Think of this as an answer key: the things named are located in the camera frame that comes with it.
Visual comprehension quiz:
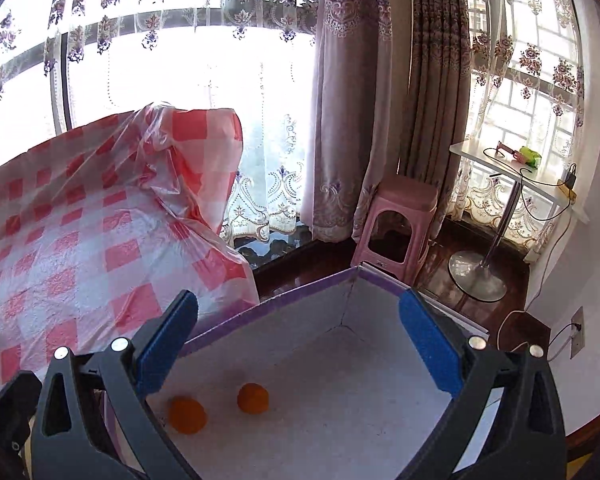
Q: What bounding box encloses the sheer floral lace curtain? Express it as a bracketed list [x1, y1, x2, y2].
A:
[447, 0, 588, 265]
[0, 0, 326, 248]

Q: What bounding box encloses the red checkered plastic sheet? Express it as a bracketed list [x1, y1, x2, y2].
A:
[0, 102, 260, 401]

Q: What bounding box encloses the white round pedestal table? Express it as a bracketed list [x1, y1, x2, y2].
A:
[448, 140, 591, 303]

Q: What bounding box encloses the beige floral drape curtain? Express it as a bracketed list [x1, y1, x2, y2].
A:
[300, 0, 473, 242]

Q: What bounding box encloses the orange tangerine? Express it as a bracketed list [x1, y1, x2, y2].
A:
[237, 383, 270, 415]
[168, 395, 208, 435]

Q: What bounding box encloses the wall power socket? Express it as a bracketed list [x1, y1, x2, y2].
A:
[570, 306, 586, 359]

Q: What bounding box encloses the black charger with cable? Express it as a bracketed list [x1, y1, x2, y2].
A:
[483, 147, 580, 221]

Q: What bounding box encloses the pink plastic stool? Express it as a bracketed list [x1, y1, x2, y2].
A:
[350, 175, 439, 283]

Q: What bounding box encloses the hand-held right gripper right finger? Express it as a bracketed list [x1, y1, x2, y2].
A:
[398, 290, 567, 480]

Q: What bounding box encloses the white cardboard box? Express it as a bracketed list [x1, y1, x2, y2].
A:
[105, 266, 501, 480]

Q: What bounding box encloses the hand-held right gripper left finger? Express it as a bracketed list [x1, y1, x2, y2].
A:
[30, 289, 202, 480]

